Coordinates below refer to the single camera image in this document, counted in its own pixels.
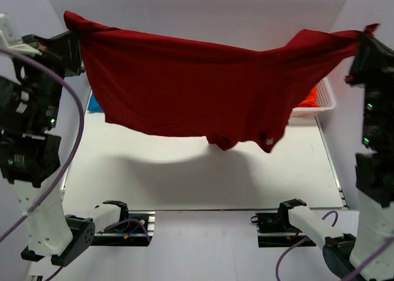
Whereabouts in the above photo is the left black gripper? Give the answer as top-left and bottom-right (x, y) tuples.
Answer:
(7, 28), (84, 130)

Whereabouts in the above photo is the dark red t-shirt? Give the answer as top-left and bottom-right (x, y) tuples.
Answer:
(63, 11), (362, 152)

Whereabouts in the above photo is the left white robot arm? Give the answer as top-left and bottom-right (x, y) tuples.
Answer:
(1, 31), (130, 267)

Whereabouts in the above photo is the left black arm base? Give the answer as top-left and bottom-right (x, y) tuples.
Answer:
(91, 212), (155, 247)

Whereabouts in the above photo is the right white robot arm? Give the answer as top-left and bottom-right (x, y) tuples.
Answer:
(277, 34), (393, 280)

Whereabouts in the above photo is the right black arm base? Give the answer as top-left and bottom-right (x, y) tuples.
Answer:
(251, 212), (316, 248)

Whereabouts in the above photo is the white plastic basket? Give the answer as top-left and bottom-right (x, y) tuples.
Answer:
(291, 77), (336, 117)

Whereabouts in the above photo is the folded blue t-shirt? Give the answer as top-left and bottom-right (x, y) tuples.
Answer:
(87, 92), (103, 113)

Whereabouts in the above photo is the orange t-shirt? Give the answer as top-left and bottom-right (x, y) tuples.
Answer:
(297, 86), (319, 108)

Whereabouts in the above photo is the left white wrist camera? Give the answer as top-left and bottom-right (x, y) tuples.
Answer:
(1, 14), (42, 56)

